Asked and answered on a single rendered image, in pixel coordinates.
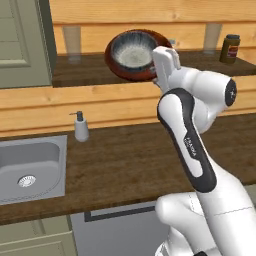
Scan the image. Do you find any brown jar with dark lid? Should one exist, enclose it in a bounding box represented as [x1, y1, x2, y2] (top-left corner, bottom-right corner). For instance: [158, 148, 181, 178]
[219, 34, 242, 65]

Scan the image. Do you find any large red-brown bowl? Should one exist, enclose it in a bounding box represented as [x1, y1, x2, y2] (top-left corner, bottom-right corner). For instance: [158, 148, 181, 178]
[104, 28, 174, 83]

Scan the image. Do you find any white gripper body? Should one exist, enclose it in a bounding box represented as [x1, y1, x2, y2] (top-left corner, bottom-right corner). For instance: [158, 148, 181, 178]
[151, 45, 182, 92]

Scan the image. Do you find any dark wooden shelf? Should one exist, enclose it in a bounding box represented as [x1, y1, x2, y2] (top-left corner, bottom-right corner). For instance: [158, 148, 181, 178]
[51, 49, 256, 89]

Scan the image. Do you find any dark dishwasher handle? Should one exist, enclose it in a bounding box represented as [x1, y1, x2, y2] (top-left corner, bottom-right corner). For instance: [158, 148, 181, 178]
[83, 205, 158, 223]

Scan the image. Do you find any grey steel sink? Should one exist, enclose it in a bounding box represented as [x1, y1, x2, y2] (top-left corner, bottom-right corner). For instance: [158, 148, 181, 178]
[0, 134, 68, 206]

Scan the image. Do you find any olive green cabinet door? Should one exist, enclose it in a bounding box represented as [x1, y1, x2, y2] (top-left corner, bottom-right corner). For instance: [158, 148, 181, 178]
[0, 0, 58, 90]

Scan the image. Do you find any pale grey shelf bracket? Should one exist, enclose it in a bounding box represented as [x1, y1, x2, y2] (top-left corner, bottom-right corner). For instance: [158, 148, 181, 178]
[202, 23, 223, 55]
[62, 25, 82, 64]

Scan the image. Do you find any grey dishwasher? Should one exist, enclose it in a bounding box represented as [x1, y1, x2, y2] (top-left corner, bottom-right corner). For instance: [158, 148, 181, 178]
[69, 199, 175, 256]

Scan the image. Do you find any grey soap dispenser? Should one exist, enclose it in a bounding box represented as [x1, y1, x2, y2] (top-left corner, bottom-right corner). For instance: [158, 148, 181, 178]
[69, 110, 90, 143]

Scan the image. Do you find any olive green base cabinet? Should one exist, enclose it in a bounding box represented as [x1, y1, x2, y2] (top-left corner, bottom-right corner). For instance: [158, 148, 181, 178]
[0, 214, 78, 256]

